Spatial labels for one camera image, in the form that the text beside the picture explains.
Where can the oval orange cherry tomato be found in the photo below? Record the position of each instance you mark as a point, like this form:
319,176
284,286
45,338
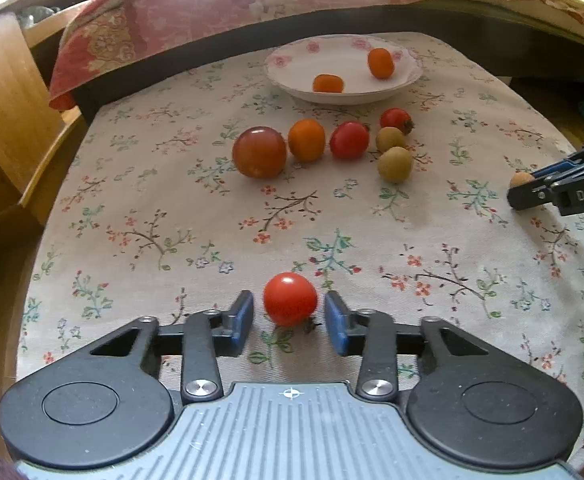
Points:
380,63

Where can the pink floral quilt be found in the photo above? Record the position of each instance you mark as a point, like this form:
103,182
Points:
197,0

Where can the round orange tomato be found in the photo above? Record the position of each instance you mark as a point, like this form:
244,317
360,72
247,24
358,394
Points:
306,140

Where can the large dark red tomato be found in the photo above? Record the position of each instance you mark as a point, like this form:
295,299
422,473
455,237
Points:
259,152

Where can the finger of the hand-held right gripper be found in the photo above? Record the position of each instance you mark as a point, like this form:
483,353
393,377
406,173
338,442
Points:
561,166
526,197

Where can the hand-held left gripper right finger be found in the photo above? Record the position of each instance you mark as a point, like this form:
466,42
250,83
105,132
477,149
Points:
334,317

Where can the dark wooden bed frame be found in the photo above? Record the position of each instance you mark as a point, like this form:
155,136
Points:
421,17

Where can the white floral plate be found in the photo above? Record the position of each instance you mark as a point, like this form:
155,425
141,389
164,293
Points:
322,55

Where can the yellow-green tomato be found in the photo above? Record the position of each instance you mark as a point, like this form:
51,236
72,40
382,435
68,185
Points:
390,139
394,164

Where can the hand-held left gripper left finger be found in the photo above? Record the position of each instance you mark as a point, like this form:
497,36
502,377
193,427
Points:
244,310

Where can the floral beige tablecloth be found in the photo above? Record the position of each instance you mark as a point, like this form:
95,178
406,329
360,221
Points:
172,210

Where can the red cherry tomato with stem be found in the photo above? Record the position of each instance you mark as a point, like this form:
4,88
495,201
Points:
394,119
290,299

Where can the tan longan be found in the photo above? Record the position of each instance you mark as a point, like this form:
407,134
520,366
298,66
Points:
520,180

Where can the small orange cherry tomato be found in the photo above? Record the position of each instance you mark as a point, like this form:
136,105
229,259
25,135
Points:
328,83

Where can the wooden bedside cabinet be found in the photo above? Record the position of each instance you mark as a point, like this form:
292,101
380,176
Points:
2,85

